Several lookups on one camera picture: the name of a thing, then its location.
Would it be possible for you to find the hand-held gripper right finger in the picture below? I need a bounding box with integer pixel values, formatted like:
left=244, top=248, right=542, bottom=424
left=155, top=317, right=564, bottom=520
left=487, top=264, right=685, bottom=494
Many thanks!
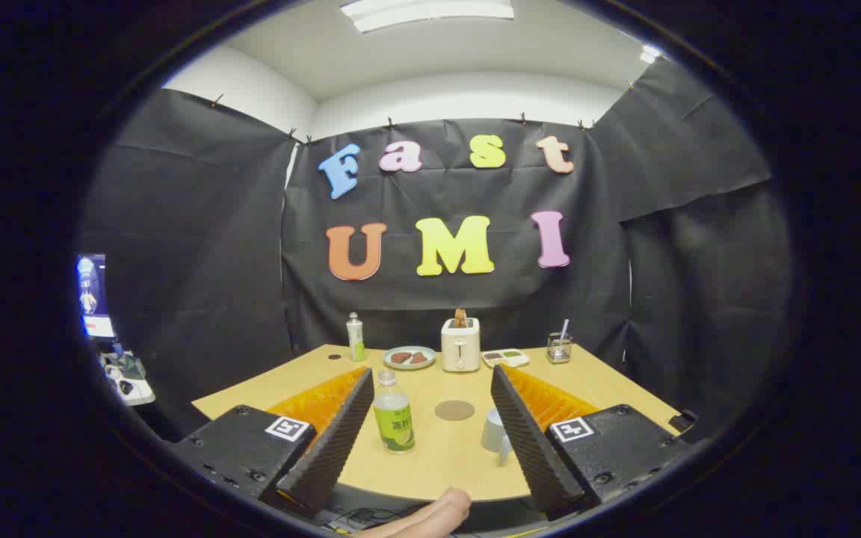
left=490, top=364, right=693, bottom=521

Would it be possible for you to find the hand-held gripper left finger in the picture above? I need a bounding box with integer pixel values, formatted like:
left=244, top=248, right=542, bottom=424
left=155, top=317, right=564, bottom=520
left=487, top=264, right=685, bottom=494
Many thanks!
left=169, top=366, right=376, bottom=516

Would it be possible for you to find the grey cup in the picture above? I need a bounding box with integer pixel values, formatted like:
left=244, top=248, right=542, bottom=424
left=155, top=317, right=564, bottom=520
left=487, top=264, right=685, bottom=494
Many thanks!
left=481, top=408, right=513, bottom=466

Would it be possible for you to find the green label juice bottle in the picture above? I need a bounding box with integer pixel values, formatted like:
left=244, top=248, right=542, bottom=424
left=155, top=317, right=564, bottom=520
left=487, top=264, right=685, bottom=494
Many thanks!
left=373, top=370, right=416, bottom=454

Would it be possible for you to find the slim white bottle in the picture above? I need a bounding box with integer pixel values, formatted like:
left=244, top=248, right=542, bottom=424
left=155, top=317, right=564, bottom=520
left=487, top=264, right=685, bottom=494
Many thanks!
left=346, top=312, right=366, bottom=362

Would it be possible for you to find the white divided tray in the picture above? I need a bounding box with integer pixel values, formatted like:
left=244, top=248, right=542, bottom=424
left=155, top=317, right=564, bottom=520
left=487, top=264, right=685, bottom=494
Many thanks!
left=481, top=348, right=531, bottom=369

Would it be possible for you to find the wooden table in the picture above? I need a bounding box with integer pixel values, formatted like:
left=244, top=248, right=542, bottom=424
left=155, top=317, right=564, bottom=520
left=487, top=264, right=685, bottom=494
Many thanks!
left=191, top=344, right=682, bottom=503

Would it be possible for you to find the pale green plate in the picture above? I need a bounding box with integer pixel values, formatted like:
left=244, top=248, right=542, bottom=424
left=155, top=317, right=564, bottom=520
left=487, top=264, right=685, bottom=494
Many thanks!
left=383, top=345, right=436, bottom=371

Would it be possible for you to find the white toaster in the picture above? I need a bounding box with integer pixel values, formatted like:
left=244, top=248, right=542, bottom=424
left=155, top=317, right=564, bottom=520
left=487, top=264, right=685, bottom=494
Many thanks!
left=441, top=318, right=481, bottom=373

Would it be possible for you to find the white device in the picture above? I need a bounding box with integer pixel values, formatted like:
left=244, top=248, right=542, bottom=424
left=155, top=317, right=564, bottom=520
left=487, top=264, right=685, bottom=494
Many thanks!
left=99, top=350, right=156, bottom=406

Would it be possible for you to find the monitor screen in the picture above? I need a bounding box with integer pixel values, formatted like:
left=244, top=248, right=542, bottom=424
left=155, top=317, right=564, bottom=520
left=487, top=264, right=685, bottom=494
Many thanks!
left=76, top=254, right=116, bottom=341

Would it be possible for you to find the ceiling light panel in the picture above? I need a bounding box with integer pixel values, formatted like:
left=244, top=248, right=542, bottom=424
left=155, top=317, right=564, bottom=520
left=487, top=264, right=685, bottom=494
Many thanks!
left=339, top=0, right=515, bottom=34

